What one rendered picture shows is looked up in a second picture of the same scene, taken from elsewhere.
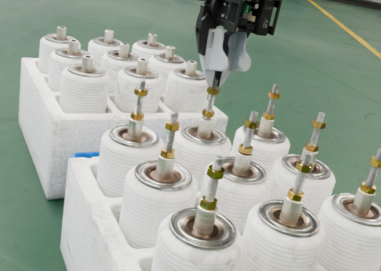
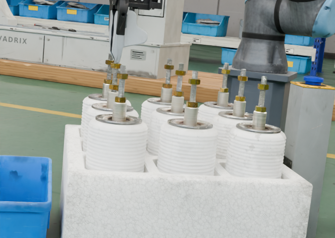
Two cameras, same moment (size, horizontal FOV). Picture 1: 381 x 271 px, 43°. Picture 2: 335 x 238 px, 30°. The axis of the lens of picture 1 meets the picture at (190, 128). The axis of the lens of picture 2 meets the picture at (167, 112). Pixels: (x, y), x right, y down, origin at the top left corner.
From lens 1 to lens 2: 1.03 m
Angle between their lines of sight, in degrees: 70
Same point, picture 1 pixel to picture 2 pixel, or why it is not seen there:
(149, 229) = (213, 161)
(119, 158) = (142, 135)
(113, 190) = (137, 169)
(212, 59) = (129, 36)
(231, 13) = not seen: outside the picture
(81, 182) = (122, 175)
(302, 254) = not seen: hidden behind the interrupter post
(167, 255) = (273, 146)
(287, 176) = not seen: hidden behind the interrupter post
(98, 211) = (170, 178)
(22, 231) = not seen: outside the picture
